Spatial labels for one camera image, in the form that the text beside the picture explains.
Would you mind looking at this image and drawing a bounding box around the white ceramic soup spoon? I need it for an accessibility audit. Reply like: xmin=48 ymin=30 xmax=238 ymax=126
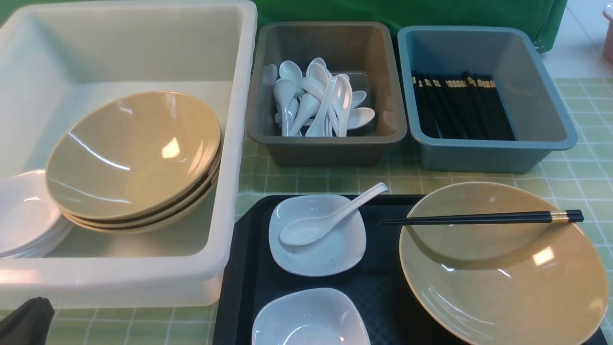
xmin=279 ymin=183 xmax=389 ymax=245

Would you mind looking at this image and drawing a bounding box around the white square dish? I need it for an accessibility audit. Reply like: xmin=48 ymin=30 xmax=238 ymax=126
xmin=268 ymin=195 xmax=366 ymax=277
xmin=251 ymin=287 xmax=371 ymax=345

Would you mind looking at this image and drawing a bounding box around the tan noodle bowl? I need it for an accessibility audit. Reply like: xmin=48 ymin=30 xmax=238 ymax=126
xmin=399 ymin=182 xmax=610 ymax=345

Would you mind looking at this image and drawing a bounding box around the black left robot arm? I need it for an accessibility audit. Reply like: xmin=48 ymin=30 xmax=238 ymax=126
xmin=0 ymin=297 xmax=55 ymax=345

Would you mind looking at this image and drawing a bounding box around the stacked tan bowl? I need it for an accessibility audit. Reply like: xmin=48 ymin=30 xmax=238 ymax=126
xmin=45 ymin=91 xmax=222 ymax=221
xmin=60 ymin=154 xmax=221 ymax=233
xmin=61 ymin=175 xmax=218 ymax=234

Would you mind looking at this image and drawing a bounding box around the bottom stacked tan bowl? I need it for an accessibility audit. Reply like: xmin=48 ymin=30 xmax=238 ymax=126
xmin=61 ymin=175 xmax=218 ymax=234

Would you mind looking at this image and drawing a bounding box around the top stacked tan bowl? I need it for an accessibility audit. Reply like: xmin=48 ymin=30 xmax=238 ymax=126
xmin=45 ymin=91 xmax=222 ymax=221

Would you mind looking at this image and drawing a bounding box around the pile of white spoons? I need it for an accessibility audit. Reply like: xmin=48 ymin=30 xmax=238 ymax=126
xmin=262 ymin=57 xmax=376 ymax=137

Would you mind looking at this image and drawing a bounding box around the grey plastic spoon bin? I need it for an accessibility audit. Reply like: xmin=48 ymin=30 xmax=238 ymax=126
xmin=247 ymin=22 xmax=408 ymax=167

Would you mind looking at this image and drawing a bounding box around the black plastic serving tray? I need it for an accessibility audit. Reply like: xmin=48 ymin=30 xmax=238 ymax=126
xmin=213 ymin=194 xmax=609 ymax=345

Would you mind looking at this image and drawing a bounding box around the bundle of black chopsticks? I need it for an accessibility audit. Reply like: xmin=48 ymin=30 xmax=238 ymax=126
xmin=411 ymin=70 xmax=517 ymax=140

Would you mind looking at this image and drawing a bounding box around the blue plastic chopstick bin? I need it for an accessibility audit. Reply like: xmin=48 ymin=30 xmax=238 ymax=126
xmin=397 ymin=26 xmax=578 ymax=174

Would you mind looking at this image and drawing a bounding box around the large white plastic tub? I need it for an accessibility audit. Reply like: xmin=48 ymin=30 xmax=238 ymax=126
xmin=1 ymin=0 xmax=258 ymax=310

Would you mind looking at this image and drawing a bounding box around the green checkered tablecloth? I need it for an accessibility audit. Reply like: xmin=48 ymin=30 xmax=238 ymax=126
xmin=46 ymin=77 xmax=612 ymax=345

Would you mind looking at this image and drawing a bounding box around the stack of white plates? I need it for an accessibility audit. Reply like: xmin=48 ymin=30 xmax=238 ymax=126
xmin=0 ymin=170 xmax=74 ymax=258

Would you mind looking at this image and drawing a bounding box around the green cloth backdrop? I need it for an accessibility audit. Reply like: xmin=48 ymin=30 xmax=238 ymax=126
xmin=255 ymin=0 xmax=567 ymax=53

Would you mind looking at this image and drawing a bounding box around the pink object at edge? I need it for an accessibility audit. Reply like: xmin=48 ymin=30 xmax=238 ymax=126
xmin=602 ymin=3 xmax=613 ymax=65

